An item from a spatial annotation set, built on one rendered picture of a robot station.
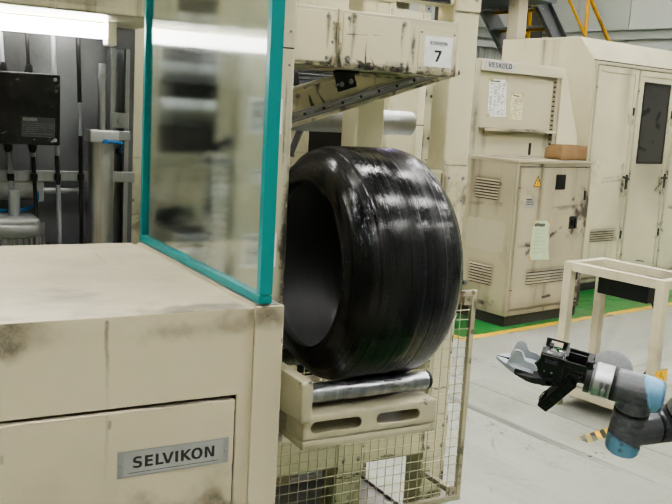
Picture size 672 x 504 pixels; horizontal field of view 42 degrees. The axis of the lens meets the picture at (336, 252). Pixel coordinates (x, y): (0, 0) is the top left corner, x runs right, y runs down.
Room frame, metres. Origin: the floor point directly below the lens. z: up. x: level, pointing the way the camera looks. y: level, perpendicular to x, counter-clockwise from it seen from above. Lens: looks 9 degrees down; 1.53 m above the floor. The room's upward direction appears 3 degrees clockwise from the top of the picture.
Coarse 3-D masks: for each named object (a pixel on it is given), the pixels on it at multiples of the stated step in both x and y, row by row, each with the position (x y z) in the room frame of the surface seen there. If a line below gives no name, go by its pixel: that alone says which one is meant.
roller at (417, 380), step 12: (408, 372) 2.02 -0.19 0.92; (420, 372) 2.03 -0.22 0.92; (324, 384) 1.90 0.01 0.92; (336, 384) 1.91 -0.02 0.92; (348, 384) 1.92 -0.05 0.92; (360, 384) 1.94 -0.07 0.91; (372, 384) 1.95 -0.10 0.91; (384, 384) 1.96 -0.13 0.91; (396, 384) 1.98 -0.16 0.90; (408, 384) 2.00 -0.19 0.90; (420, 384) 2.01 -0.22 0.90; (324, 396) 1.89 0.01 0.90; (336, 396) 1.90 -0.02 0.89; (348, 396) 1.92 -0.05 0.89; (360, 396) 1.94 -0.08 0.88
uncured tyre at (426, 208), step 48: (288, 192) 2.13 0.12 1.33; (336, 192) 1.92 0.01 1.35; (384, 192) 1.90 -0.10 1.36; (432, 192) 1.96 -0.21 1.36; (288, 240) 2.30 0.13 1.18; (336, 240) 2.37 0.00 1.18; (384, 240) 1.84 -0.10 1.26; (432, 240) 1.89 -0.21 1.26; (288, 288) 2.28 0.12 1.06; (336, 288) 2.35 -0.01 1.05; (384, 288) 1.82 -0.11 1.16; (432, 288) 1.88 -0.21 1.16; (288, 336) 2.08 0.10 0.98; (336, 336) 1.88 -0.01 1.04; (384, 336) 1.85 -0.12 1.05; (432, 336) 1.92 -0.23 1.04
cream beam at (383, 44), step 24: (312, 24) 2.23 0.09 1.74; (336, 24) 2.26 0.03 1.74; (360, 24) 2.29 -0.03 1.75; (384, 24) 2.33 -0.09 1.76; (408, 24) 2.37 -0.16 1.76; (432, 24) 2.41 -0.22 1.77; (456, 24) 2.44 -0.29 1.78; (312, 48) 2.23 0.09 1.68; (336, 48) 2.27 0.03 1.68; (360, 48) 2.30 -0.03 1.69; (384, 48) 2.33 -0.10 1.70; (408, 48) 2.37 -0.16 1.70; (456, 48) 2.45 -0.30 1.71; (360, 72) 2.43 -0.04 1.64; (384, 72) 2.41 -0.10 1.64; (408, 72) 2.37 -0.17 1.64; (432, 72) 2.41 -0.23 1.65
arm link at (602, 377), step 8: (600, 368) 1.85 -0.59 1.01; (608, 368) 1.85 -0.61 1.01; (592, 376) 1.85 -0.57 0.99; (600, 376) 1.84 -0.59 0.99; (608, 376) 1.83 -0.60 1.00; (592, 384) 1.84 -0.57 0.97; (600, 384) 1.83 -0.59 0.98; (608, 384) 1.83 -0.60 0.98; (592, 392) 1.85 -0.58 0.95; (600, 392) 1.83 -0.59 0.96; (608, 392) 1.83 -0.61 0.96
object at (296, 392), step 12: (288, 372) 1.88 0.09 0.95; (288, 384) 1.88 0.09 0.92; (300, 384) 1.83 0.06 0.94; (312, 384) 1.83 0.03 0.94; (288, 396) 1.87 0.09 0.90; (300, 396) 1.82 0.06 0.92; (312, 396) 1.83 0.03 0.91; (288, 408) 1.87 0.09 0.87; (300, 408) 1.82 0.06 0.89; (300, 420) 1.82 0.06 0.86
